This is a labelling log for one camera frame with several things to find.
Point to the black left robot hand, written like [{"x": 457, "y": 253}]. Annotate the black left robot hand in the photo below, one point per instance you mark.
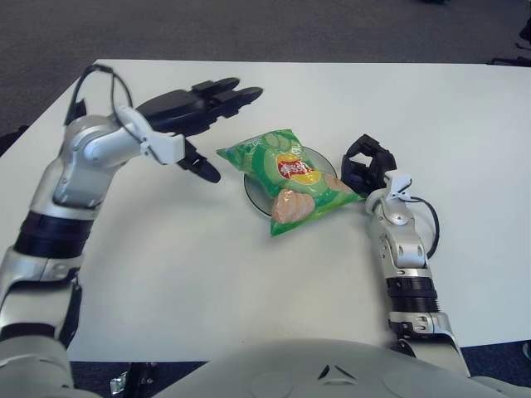
[{"x": 178, "y": 110}]

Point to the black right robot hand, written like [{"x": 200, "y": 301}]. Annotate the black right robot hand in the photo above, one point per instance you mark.
[{"x": 365, "y": 176}]

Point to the green snack chip bag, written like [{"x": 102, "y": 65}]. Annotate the green snack chip bag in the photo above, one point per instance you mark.
[{"x": 298, "y": 195}]

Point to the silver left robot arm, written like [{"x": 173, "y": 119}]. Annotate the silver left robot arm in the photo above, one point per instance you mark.
[{"x": 74, "y": 174}]

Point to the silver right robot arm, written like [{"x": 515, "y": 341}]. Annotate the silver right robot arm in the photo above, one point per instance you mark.
[{"x": 406, "y": 250}]

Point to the white plate black rim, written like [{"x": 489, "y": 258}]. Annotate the white plate black rim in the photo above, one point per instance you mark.
[{"x": 255, "y": 195}]

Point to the black office chair base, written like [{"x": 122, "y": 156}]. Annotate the black office chair base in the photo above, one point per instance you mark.
[{"x": 510, "y": 61}]

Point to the grey robot torso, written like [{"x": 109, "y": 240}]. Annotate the grey robot torso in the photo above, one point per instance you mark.
[{"x": 290, "y": 373}]

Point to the silver foil wrapper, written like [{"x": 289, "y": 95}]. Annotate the silver foil wrapper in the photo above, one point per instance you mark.
[{"x": 119, "y": 381}]

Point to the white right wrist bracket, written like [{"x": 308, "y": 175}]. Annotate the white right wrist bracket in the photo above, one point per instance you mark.
[{"x": 398, "y": 186}]

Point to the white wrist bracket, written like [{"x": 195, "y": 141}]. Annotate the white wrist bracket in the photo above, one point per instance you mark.
[
  {"x": 162, "y": 147},
  {"x": 398, "y": 186}
]

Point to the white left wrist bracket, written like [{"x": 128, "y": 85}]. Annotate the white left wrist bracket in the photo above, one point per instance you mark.
[{"x": 162, "y": 147}]

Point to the black metal frame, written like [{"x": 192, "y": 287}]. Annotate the black metal frame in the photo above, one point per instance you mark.
[{"x": 145, "y": 377}]

